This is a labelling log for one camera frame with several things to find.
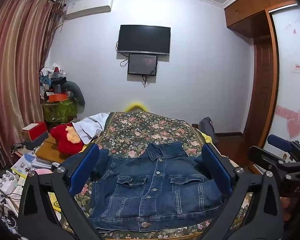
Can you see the pile of books and papers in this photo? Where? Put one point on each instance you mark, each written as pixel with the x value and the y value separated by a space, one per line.
pixel 20 167

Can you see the striped brown curtain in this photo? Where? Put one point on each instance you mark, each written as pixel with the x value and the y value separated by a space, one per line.
pixel 15 62

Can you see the wooden bedside table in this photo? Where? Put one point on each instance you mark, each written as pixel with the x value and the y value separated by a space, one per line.
pixel 48 148

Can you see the white shirt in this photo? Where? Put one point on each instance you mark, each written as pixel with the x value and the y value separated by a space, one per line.
pixel 92 126

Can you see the wooden wardrobe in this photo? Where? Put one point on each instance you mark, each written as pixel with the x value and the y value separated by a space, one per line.
pixel 285 62

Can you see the yellow pillow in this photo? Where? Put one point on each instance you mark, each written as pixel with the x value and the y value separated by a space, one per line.
pixel 136 106

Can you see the red plush toy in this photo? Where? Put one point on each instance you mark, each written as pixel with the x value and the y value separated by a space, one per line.
pixel 65 140

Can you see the wall-mounted black television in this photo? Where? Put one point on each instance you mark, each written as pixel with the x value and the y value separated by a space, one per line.
pixel 143 39

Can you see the brown wooden door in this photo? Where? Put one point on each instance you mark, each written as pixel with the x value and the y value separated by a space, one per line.
pixel 261 87

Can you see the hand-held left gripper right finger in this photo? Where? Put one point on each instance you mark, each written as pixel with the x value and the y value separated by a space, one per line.
pixel 215 167

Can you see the blue denim jacket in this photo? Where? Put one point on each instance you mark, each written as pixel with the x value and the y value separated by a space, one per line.
pixel 152 180

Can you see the red box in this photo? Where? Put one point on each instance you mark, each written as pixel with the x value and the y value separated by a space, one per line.
pixel 36 131

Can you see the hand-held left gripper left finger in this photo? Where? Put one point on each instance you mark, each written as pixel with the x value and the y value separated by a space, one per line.
pixel 87 165

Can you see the floral bed blanket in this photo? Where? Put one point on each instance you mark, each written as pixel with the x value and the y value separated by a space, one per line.
pixel 140 127

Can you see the small black wall monitor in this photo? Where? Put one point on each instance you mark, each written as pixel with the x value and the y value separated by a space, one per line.
pixel 142 64

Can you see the orange box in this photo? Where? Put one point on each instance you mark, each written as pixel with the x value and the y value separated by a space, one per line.
pixel 57 97

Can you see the white air conditioner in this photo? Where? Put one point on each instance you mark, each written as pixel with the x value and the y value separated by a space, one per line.
pixel 88 6

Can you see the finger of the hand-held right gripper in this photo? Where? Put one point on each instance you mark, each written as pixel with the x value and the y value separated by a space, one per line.
pixel 265 156
pixel 278 142

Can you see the grey bolster pillow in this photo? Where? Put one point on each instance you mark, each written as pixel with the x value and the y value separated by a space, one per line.
pixel 77 92

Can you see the pile of household clutter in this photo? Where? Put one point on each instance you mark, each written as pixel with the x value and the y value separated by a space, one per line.
pixel 51 76

